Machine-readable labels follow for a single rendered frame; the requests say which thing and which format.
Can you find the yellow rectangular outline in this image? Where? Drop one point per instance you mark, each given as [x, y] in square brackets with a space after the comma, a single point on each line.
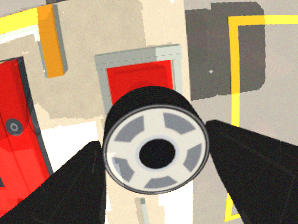
[234, 22]

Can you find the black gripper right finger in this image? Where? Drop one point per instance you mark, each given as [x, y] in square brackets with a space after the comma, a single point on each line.
[259, 173]

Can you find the black wheel with grey hub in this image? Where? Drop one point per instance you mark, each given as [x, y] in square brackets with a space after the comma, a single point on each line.
[146, 114]

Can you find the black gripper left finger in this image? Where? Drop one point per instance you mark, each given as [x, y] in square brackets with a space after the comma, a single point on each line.
[74, 194]

